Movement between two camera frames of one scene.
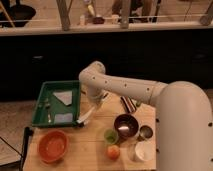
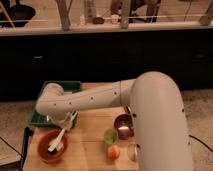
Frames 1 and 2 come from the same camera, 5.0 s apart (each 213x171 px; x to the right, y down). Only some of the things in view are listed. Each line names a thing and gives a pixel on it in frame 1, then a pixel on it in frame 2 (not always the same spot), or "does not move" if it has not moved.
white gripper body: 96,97 -> 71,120
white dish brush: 81,121 -> 57,144
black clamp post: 27,133 does not move
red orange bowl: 53,146 does not move
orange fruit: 113,152 does not move
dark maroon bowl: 126,126 does not move
